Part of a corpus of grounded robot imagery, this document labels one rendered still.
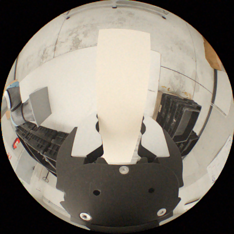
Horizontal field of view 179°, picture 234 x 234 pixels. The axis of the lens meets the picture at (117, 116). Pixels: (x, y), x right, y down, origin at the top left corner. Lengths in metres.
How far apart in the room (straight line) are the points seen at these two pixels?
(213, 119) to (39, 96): 3.00
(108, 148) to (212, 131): 2.66
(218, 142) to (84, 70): 2.79
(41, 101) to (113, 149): 0.44
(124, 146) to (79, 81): 0.33
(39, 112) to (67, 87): 0.21
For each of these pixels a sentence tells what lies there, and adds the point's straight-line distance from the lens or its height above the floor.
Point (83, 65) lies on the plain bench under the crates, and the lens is 0.39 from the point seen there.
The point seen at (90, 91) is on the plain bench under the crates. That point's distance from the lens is 0.38.
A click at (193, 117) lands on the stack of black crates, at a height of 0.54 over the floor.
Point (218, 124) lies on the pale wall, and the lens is 2.63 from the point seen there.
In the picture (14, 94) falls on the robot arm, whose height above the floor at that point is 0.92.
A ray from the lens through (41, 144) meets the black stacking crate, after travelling 0.60.
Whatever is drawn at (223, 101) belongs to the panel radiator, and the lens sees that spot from 2.49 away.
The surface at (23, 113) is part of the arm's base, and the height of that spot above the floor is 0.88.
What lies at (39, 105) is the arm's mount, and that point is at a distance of 0.49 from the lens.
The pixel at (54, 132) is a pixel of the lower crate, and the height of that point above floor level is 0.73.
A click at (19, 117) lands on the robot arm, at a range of 0.55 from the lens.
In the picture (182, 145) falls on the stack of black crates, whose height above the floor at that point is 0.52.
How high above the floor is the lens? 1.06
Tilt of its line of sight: 60 degrees down
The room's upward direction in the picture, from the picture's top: 180 degrees counter-clockwise
